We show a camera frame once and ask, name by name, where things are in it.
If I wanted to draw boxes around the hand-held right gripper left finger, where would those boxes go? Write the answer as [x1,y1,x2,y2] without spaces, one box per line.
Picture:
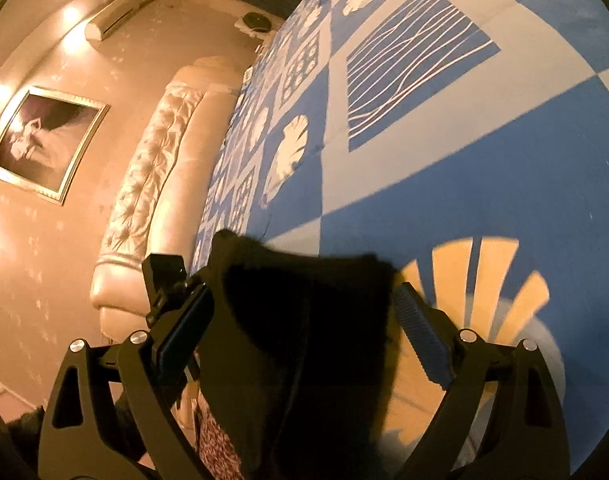
[37,285,215,480]

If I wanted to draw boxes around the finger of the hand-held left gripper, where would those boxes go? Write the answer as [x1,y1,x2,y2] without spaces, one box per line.
[141,253,205,321]

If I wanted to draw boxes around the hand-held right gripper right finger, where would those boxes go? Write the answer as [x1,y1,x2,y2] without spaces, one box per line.
[393,281,571,480]

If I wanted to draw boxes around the black pants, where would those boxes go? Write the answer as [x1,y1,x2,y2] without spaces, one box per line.
[197,229,400,480]

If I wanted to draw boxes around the cream tufted headboard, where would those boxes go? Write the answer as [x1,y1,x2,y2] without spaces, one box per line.
[89,55,245,341]

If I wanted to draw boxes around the maroon swirl patterned pillow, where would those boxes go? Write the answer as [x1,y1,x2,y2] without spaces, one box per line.
[197,400,245,480]

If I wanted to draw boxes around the blue patterned blanket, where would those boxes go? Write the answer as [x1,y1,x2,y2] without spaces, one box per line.
[189,0,609,480]

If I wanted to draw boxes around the framed wall picture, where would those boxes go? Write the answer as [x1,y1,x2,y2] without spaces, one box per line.
[0,86,111,206]

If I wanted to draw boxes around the white wall air conditioner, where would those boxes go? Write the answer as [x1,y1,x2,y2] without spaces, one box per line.
[84,0,165,41]

